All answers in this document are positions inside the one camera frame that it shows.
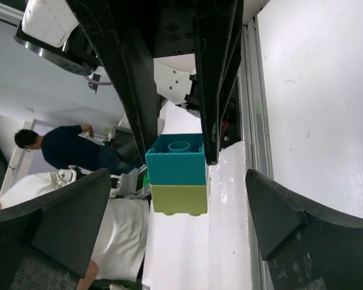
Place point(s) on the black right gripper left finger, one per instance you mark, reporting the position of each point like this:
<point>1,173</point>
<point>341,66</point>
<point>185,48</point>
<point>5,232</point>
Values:
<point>47,242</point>

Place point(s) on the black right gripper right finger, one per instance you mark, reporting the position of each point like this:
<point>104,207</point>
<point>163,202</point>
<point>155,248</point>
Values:
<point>306,245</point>

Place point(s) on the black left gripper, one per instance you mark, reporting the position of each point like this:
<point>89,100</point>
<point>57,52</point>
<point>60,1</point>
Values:
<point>210,29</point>

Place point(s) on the teal and green lego block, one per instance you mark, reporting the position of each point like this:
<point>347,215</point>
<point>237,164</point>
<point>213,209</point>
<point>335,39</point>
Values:
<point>178,174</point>

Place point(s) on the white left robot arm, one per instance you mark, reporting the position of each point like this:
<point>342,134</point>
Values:
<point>51,29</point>

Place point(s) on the white cover panel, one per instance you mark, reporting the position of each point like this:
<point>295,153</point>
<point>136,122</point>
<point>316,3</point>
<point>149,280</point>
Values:
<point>216,250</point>

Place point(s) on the person in dark shirt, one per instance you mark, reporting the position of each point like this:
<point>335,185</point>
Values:
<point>63,147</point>

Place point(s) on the aluminium rail frame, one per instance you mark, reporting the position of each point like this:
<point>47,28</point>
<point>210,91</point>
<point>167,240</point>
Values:
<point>255,136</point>

